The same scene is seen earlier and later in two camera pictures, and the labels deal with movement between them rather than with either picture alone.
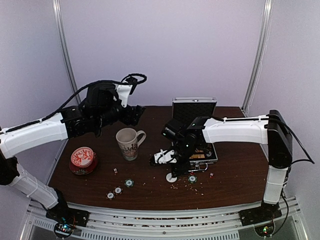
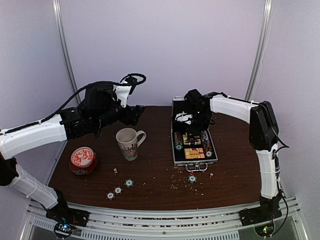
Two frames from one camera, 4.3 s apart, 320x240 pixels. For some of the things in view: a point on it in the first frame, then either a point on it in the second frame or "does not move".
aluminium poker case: [188, 109] does not move
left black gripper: [133, 115] does not move
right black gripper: [179, 170] to [196, 130]
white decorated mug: [127, 139] does not move
